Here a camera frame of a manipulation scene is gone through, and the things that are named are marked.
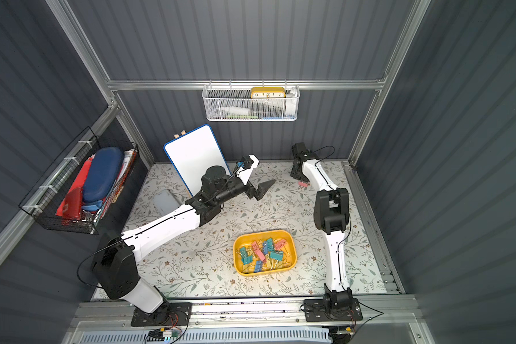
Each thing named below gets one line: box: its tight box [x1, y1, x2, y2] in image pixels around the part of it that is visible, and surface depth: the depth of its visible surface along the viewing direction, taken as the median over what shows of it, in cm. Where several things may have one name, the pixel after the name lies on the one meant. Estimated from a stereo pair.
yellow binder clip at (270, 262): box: [265, 254, 276, 270], surface depth 84 cm
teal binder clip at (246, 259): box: [239, 246, 253, 266], surface depth 86 cm
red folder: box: [55, 156, 95, 222], surface depth 67 cm
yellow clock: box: [250, 86, 287, 99], surface depth 90 cm
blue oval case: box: [81, 146, 124, 211], surface depth 73 cm
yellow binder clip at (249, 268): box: [242, 261, 256, 274], surface depth 84 cm
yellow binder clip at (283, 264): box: [275, 258, 291, 269], surface depth 84 cm
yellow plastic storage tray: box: [232, 229, 298, 277], surface depth 86 cm
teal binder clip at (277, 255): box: [269, 250, 285, 262], surface depth 86 cm
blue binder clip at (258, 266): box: [253, 260, 264, 274], surface depth 84 cm
